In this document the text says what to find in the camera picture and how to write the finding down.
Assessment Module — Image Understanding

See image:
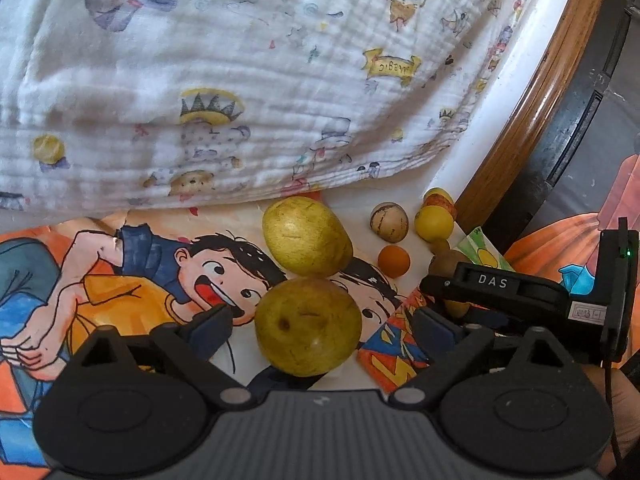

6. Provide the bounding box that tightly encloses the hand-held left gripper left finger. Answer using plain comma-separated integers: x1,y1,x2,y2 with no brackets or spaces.
75,305,251,406

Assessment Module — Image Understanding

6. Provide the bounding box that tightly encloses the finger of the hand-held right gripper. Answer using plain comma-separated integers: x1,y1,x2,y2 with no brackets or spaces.
419,263,572,321

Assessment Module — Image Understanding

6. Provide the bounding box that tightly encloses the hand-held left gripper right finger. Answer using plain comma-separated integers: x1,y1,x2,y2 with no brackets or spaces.
390,307,576,406

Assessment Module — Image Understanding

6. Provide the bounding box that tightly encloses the brown kiwi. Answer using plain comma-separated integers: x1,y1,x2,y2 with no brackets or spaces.
428,249,474,319

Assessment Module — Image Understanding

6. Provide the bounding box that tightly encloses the small orange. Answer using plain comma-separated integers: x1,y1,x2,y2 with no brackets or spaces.
377,245,411,279

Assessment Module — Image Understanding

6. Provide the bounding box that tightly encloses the yellow pear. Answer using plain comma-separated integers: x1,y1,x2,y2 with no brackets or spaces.
254,276,363,377
262,197,354,278

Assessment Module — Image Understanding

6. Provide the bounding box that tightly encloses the striped brown round fruit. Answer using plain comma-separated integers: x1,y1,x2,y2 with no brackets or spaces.
370,202,410,247

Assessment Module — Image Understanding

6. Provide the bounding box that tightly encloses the person's right hand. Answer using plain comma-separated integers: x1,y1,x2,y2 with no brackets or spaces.
582,364,640,468

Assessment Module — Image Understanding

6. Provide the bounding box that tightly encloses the orange printed cloth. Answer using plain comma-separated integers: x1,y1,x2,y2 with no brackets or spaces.
506,152,640,302

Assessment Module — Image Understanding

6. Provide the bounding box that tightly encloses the yellow round fruit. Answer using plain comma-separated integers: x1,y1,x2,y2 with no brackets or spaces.
414,207,455,242

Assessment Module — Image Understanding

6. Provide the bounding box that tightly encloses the cartoon printed mat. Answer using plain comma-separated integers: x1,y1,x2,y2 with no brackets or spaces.
0,200,516,463

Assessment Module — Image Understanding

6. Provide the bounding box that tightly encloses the red yellow apple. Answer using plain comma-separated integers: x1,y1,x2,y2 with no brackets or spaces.
423,187,457,221

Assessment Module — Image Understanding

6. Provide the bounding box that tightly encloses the dark cabinet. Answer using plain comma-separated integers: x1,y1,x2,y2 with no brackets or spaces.
510,0,640,241

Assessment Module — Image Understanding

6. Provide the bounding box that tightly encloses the white printed muslin blanket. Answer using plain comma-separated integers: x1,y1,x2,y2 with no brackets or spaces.
0,0,543,212

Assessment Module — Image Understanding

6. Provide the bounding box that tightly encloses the black cable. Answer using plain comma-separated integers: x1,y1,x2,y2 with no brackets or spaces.
604,360,632,471

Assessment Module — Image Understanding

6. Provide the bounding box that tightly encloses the wooden bed frame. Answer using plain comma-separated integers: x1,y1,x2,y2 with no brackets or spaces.
454,0,619,241

